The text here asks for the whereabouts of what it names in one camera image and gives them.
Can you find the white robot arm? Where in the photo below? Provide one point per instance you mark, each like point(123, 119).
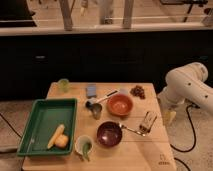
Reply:
point(185, 83)

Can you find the white handled brush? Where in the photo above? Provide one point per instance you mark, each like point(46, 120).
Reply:
point(91, 101)

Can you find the white mug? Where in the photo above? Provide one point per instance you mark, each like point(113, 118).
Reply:
point(83, 144)

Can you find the metal measuring cup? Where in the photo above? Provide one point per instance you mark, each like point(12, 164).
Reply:
point(95, 108)

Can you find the orange bowl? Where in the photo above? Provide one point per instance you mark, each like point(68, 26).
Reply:
point(120, 105)

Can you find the brown grape bunch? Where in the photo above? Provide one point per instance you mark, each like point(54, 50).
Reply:
point(138, 91)

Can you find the green cup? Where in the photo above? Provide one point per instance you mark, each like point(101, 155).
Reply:
point(63, 85)

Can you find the blue sponge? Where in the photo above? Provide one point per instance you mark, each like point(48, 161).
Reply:
point(91, 91)

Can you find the purple bowl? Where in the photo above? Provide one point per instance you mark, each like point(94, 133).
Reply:
point(109, 134)

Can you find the orange fruit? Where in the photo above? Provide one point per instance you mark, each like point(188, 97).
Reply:
point(61, 141)

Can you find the green plastic tray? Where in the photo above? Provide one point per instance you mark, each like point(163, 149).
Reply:
point(46, 115)

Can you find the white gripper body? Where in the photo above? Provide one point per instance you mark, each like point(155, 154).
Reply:
point(168, 114)

